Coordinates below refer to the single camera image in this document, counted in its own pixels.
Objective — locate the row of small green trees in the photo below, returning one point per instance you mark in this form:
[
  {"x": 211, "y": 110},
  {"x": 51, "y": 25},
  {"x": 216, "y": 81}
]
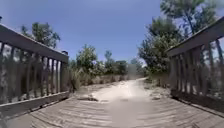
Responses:
[{"x": 87, "y": 60}]

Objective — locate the pale dirt path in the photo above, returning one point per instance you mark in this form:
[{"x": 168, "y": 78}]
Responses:
[{"x": 128, "y": 88}]

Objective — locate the dry stony ground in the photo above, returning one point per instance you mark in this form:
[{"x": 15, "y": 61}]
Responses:
[
  {"x": 90, "y": 89},
  {"x": 156, "y": 90}
]

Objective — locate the group of tall green trees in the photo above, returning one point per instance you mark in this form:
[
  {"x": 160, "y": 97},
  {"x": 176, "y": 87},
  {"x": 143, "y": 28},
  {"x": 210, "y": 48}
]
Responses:
[{"x": 160, "y": 46}]

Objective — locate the wooden bridge deck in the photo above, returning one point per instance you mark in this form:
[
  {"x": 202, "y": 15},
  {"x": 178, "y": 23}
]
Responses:
[{"x": 66, "y": 115}]

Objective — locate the green tree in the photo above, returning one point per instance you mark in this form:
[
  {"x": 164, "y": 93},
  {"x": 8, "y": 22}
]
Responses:
[{"x": 43, "y": 33}]

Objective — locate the wooden bridge railing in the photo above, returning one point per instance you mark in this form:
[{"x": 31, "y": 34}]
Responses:
[
  {"x": 196, "y": 43},
  {"x": 30, "y": 45}
]

